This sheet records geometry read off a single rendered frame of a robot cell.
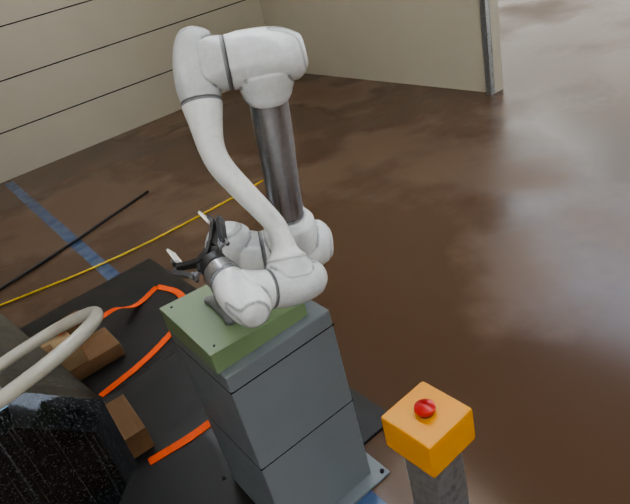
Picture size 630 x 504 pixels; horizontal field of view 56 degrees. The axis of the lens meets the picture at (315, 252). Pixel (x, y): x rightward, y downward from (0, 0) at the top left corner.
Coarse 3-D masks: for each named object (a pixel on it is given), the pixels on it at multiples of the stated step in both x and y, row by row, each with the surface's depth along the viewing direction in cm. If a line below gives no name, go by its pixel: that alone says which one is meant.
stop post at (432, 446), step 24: (408, 408) 110; (456, 408) 108; (384, 432) 112; (408, 432) 105; (432, 432) 104; (456, 432) 105; (408, 456) 109; (432, 456) 103; (456, 456) 108; (432, 480) 110; (456, 480) 114
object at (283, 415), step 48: (288, 336) 183; (240, 384) 176; (288, 384) 188; (336, 384) 202; (240, 432) 189; (288, 432) 194; (336, 432) 209; (240, 480) 230; (288, 480) 201; (336, 480) 217
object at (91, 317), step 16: (64, 320) 147; (80, 320) 144; (96, 320) 126; (48, 336) 149; (80, 336) 119; (16, 352) 149; (64, 352) 115; (0, 368) 147; (32, 368) 111; (48, 368) 112; (16, 384) 108; (32, 384) 110; (0, 400) 107
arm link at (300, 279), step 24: (216, 96) 142; (192, 120) 141; (216, 120) 142; (216, 144) 141; (216, 168) 142; (240, 192) 144; (264, 216) 147; (288, 240) 148; (288, 264) 145; (312, 264) 149; (288, 288) 144; (312, 288) 148
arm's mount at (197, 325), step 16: (208, 288) 202; (176, 304) 196; (192, 304) 195; (304, 304) 187; (176, 320) 188; (192, 320) 187; (208, 320) 186; (272, 320) 181; (288, 320) 185; (176, 336) 195; (192, 336) 180; (208, 336) 179; (224, 336) 178; (240, 336) 177; (256, 336) 179; (272, 336) 183; (208, 352) 172; (224, 352) 174; (240, 352) 177; (224, 368) 175
